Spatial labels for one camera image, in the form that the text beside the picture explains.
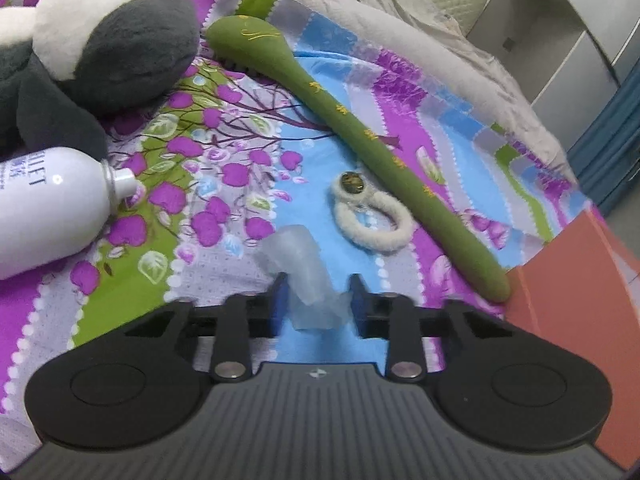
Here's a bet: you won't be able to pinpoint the grey wardrobe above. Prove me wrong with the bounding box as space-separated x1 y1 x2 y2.
465 0 640 111

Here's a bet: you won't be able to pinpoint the orange cardboard box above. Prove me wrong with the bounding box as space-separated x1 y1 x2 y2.
505 207 640 476

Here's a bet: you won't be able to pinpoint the blue curtain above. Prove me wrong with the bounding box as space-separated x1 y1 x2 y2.
567 70 640 221

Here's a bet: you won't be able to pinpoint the grey white penguin plush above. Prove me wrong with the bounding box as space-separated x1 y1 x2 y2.
0 0 201 161

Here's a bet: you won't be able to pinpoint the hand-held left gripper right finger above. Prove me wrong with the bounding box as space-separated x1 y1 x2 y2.
348 274 519 381

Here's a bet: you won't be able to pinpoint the white fuzzy hair tie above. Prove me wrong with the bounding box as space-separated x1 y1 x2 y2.
331 171 413 252

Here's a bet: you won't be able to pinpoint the green massage stick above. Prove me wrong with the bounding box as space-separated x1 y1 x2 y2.
206 16 512 303

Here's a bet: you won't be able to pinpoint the white spray bottle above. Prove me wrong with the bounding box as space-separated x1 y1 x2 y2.
0 146 136 281

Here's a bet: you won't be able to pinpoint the grey duvet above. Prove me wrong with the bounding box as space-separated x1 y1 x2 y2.
280 0 576 181

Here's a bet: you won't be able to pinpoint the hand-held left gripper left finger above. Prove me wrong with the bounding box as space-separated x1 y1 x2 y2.
124 273 290 382

